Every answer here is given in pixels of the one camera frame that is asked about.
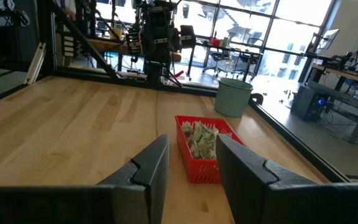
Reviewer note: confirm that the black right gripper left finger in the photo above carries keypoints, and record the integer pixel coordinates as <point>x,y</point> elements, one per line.
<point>148,186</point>

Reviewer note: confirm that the red plastic mesh basket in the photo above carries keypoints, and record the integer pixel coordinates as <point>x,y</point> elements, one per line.
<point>204,171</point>

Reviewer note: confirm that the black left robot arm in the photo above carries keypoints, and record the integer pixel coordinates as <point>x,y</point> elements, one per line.
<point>155,73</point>

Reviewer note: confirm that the tilted desk monitor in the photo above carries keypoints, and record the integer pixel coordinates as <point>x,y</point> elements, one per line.
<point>328,39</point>

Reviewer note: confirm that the wooden background table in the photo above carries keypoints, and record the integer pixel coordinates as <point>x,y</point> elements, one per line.
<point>107,45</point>

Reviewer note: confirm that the small red box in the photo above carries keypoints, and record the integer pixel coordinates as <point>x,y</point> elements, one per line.
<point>214,42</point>

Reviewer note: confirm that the black office chair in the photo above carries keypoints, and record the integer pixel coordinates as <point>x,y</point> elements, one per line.
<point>249,59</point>
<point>216,60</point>

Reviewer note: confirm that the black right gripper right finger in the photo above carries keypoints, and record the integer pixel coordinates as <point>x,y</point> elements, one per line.
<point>259,193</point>

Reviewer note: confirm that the wooden desk grey legs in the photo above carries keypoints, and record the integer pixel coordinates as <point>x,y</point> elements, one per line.
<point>353,102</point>

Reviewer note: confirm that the white leaning strip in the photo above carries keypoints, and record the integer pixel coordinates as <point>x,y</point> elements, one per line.
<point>36,63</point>

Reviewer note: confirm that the small green cup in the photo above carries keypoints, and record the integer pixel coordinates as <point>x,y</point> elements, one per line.
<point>225,42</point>

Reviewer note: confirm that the green mug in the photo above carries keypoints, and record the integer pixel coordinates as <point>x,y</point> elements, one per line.
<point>232,99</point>

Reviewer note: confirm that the black tower with blue light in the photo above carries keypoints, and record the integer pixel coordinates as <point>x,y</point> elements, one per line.
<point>306,102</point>

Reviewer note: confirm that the person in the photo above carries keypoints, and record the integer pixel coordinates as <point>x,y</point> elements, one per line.
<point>69,12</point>

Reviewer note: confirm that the black background table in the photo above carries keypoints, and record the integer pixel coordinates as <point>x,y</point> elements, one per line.
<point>228,48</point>

